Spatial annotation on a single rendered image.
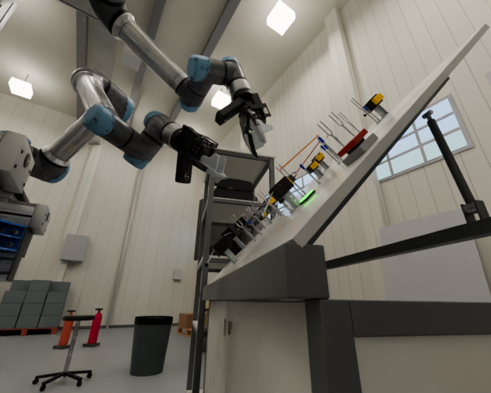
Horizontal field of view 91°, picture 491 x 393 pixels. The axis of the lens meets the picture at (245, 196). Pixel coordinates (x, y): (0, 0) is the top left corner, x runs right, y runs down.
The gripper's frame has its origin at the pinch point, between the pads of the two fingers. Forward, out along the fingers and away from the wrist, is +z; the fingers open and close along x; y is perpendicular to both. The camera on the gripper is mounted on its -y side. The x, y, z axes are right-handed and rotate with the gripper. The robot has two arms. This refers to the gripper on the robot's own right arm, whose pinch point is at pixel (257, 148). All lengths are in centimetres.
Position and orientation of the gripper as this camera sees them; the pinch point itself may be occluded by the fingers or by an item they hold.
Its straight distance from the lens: 75.4
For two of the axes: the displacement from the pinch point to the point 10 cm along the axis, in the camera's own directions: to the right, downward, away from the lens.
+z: 3.4, 9.0, -2.9
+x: -2.4, 3.8, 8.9
